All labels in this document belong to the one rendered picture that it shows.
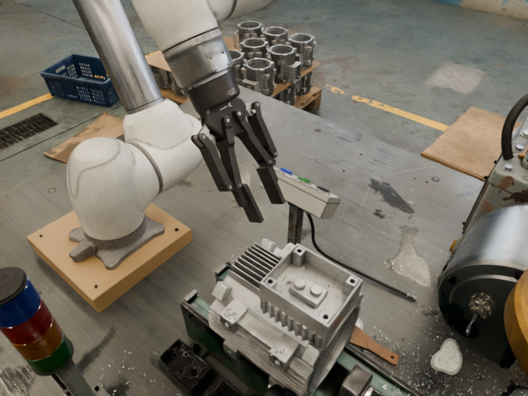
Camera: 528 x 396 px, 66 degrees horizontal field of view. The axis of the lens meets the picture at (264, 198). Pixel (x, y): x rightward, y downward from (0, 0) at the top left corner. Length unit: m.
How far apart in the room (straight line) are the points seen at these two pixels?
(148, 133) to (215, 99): 0.46
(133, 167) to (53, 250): 0.32
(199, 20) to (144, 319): 0.68
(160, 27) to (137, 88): 0.48
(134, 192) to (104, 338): 0.33
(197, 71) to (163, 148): 0.47
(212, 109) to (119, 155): 0.39
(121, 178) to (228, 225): 0.36
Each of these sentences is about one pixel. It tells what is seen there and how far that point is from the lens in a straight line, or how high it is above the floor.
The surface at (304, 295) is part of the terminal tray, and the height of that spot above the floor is 1.13.
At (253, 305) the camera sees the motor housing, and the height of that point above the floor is 1.08.
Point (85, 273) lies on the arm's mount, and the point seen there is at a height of 0.85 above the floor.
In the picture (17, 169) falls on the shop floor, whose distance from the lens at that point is 3.12.
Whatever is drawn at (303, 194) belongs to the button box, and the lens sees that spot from 0.86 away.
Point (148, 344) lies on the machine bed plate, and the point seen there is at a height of 0.80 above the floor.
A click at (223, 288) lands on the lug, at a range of 0.68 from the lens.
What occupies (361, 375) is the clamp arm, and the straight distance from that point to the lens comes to 0.44.
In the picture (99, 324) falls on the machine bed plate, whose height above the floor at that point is 0.80.
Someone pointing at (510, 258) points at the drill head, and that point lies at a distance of 0.73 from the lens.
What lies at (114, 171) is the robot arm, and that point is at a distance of 0.95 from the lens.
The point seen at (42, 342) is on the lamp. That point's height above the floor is 1.11.
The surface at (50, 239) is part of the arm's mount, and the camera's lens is 1.19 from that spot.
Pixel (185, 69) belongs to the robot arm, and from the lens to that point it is 0.60.
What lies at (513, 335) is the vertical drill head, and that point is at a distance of 0.43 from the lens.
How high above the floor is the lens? 1.64
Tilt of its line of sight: 42 degrees down
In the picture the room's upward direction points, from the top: straight up
